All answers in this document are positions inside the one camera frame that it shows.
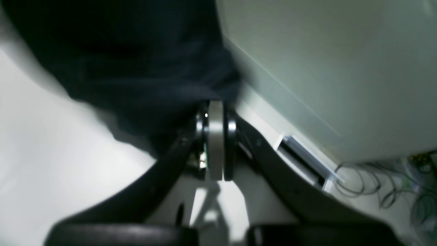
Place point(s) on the black t-shirt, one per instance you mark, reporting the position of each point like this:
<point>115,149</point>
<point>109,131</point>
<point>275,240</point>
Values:
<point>148,63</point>

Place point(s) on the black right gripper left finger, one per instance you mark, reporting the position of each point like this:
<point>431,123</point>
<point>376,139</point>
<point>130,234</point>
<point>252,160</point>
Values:
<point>120,220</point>

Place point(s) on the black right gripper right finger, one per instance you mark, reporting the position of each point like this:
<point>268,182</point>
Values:
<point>307,215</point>

